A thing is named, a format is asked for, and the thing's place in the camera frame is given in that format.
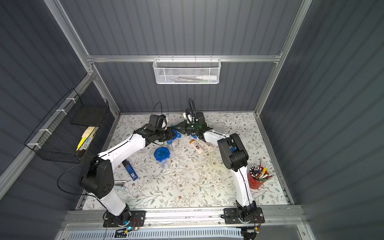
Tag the red pencil cup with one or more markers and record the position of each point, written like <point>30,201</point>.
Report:
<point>258,175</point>

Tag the white ventilated front panel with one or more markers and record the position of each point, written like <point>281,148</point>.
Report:
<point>159,234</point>

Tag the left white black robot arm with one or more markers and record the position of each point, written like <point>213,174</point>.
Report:
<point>97,176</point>

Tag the black wire wall basket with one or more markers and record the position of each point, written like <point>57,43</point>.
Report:
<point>57,139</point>

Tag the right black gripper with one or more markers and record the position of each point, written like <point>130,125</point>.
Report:
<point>187,128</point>

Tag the yellow marker in basket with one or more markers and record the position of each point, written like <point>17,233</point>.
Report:
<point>82,144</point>

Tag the white wire mesh basket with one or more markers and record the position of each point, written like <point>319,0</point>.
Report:
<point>184,72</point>

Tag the yellow sticky notes pad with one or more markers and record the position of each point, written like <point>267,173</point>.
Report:
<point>88,131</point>

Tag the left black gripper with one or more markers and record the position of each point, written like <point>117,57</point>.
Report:
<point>167,133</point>

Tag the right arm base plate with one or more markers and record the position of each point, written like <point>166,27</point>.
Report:
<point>234,216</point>

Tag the white bottle brown cap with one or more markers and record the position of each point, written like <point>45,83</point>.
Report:
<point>199,149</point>

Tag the blue-lid clear container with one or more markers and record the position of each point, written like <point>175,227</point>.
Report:
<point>173,144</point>
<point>219,128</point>
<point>162,156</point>

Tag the black notebook in basket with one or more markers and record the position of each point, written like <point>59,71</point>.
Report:
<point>88,116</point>

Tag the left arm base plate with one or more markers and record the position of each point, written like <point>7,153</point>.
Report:
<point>125,219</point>

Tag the small silver teal stapler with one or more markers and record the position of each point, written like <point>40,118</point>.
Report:
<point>120,185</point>

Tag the white tube in basket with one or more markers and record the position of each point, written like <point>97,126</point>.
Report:
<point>207,78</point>

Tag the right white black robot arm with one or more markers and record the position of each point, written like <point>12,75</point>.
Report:
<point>233,153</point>

